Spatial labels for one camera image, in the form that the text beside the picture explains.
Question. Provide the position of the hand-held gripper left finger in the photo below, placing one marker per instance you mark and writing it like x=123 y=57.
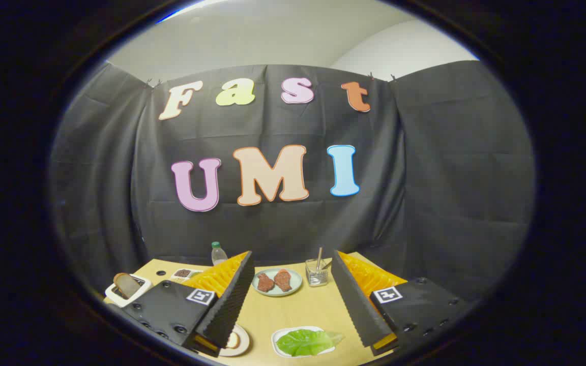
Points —
x=232 y=300

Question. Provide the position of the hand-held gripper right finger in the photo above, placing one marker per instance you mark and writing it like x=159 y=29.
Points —
x=356 y=305

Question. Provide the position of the green lettuce leaf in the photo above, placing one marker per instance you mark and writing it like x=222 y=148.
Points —
x=305 y=342

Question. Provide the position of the white bread slice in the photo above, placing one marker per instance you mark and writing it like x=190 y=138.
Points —
x=126 y=284

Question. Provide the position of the brown meat patty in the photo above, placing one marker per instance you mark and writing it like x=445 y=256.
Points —
x=283 y=280
x=265 y=282

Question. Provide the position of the bread slice under ham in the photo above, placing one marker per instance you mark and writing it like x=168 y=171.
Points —
x=233 y=339

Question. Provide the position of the round cream plate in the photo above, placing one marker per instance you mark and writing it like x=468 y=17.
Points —
x=242 y=340

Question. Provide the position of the clear plastic water bottle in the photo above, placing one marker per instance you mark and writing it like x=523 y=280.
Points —
x=218 y=255

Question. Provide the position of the white divided bean tray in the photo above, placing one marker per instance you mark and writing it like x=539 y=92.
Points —
x=183 y=274

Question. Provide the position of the pale green oval plate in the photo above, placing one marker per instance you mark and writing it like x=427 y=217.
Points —
x=293 y=277

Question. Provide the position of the white square plate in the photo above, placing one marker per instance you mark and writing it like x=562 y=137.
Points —
x=277 y=348

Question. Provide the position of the cream toaster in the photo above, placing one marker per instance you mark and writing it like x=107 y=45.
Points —
x=143 y=292

